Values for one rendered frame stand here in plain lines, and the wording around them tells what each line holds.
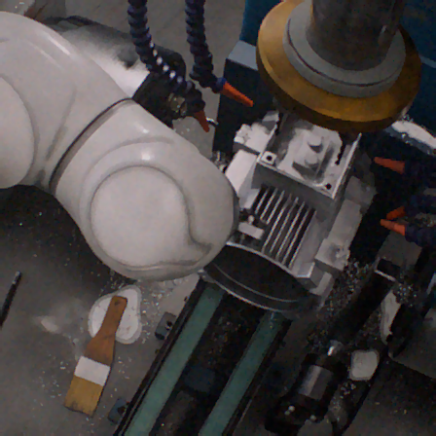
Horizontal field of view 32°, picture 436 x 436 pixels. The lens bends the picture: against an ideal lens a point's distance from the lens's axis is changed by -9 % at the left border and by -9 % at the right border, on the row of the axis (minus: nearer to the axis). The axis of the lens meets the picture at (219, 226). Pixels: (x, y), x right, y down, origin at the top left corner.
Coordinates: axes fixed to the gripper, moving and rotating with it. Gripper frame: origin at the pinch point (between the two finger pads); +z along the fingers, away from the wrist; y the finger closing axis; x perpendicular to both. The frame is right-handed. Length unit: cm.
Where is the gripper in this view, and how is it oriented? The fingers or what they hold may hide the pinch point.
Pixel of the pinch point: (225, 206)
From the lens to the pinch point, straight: 95.3
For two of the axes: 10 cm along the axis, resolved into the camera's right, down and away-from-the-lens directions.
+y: -8.9, -4.3, 1.3
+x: -4.2, 9.0, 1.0
